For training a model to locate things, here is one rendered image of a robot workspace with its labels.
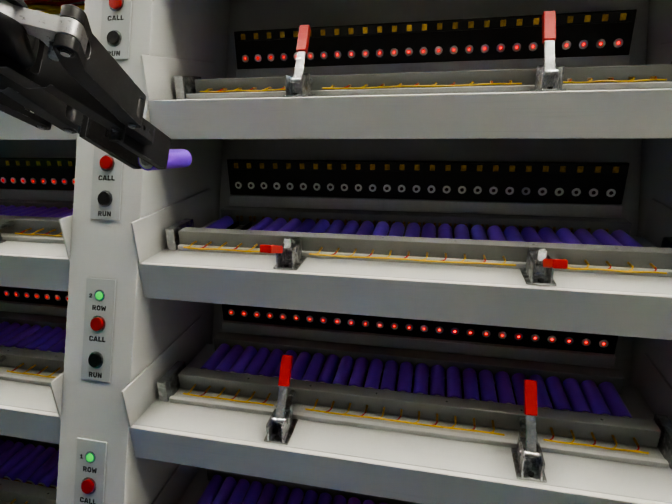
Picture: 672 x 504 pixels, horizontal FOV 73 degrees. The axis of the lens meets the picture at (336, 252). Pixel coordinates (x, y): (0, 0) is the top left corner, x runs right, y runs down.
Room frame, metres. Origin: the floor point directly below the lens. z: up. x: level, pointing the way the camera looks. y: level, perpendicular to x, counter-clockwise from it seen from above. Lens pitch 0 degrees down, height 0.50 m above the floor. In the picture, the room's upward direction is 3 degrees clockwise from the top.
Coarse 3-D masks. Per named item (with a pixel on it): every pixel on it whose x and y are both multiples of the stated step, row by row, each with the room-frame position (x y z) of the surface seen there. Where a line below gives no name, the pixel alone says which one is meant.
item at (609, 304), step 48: (144, 240) 0.54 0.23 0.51; (144, 288) 0.54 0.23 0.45; (192, 288) 0.53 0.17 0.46; (240, 288) 0.51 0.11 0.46; (288, 288) 0.50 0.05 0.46; (336, 288) 0.49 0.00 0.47; (384, 288) 0.48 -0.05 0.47; (432, 288) 0.46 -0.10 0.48; (480, 288) 0.45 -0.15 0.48; (528, 288) 0.44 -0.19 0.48; (576, 288) 0.44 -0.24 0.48; (624, 288) 0.44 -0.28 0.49
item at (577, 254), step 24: (192, 240) 0.57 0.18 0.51; (216, 240) 0.56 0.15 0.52; (240, 240) 0.56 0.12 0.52; (264, 240) 0.55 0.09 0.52; (312, 240) 0.54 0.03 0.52; (336, 240) 0.53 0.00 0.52; (360, 240) 0.52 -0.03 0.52; (384, 240) 0.52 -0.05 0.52; (408, 240) 0.51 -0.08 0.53; (432, 240) 0.51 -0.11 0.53; (456, 240) 0.51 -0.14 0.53; (480, 240) 0.51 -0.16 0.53; (504, 264) 0.48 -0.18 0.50; (576, 264) 0.48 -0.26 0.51; (600, 264) 0.47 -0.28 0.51; (624, 264) 0.47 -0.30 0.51; (648, 264) 0.46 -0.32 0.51
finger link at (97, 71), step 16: (64, 16) 0.23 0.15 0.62; (80, 16) 0.24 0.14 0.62; (64, 48) 0.23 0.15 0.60; (80, 48) 0.24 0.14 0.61; (96, 48) 0.26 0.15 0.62; (64, 64) 0.25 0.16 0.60; (80, 64) 0.25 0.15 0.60; (96, 64) 0.26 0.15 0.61; (112, 64) 0.28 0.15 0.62; (80, 80) 0.26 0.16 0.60; (96, 80) 0.27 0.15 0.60; (112, 80) 0.28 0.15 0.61; (128, 80) 0.30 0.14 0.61; (96, 96) 0.28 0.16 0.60; (112, 96) 0.28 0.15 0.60; (128, 96) 0.30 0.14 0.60; (144, 96) 0.32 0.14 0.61; (112, 112) 0.30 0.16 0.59; (128, 112) 0.30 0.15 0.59
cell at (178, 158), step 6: (174, 150) 0.44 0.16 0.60; (180, 150) 0.45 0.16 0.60; (186, 150) 0.46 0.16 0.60; (168, 156) 0.42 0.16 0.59; (174, 156) 0.43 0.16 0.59; (180, 156) 0.44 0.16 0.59; (186, 156) 0.45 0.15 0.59; (138, 162) 0.40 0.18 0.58; (144, 162) 0.40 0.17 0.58; (168, 162) 0.42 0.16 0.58; (174, 162) 0.43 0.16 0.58; (180, 162) 0.44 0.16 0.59; (186, 162) 0.45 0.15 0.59; (144, 168) 0.40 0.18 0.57; (150, 168) 0.40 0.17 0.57; (156, 168) 0.41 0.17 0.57; (168, 168) 0.43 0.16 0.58
